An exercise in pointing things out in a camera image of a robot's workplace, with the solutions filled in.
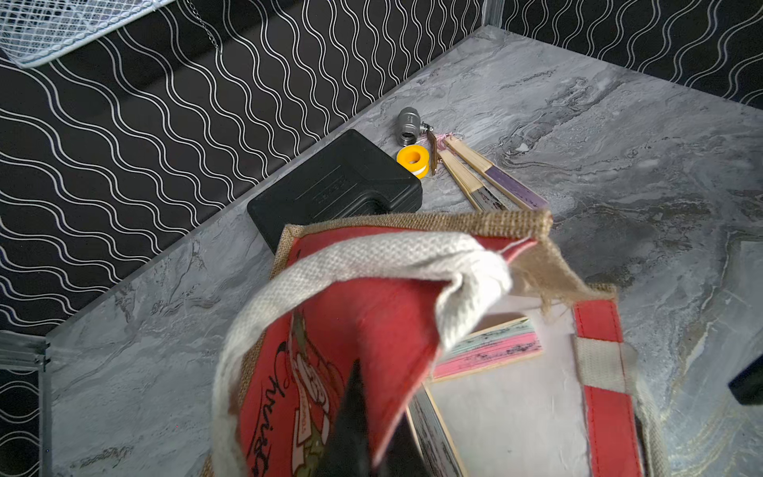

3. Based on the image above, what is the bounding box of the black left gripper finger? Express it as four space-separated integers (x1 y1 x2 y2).
315 360 429 477

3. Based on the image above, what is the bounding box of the folding fans bundle in bag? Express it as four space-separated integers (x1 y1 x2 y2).
407 386 468 477

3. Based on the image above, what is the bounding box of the bamboo fan floral white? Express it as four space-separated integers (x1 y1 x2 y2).
438 150 508 212

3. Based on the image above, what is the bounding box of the red jute tote bag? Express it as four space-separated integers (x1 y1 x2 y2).
203 212 670 476

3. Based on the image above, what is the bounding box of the steel ball valve brown handle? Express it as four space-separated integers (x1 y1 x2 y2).
395 107 439 176

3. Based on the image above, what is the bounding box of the yellow thread seal tape spool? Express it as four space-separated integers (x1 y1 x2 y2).
397 144 430 179

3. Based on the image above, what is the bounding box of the aluminium frame corner post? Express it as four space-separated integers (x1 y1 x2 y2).
482 0 506 29

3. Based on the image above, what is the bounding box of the black plastic tool case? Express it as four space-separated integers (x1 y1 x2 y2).
246 129 423 252

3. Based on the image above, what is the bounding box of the bamboo fan pink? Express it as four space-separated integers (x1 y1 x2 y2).
432 316 544 382

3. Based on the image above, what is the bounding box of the white wire mesh basket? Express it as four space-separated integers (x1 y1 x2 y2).
1 0 172 69

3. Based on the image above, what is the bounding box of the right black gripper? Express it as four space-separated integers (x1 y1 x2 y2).
728 356 763 405

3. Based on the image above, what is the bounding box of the bamboo fan purple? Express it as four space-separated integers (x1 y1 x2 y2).
437 134 548 211

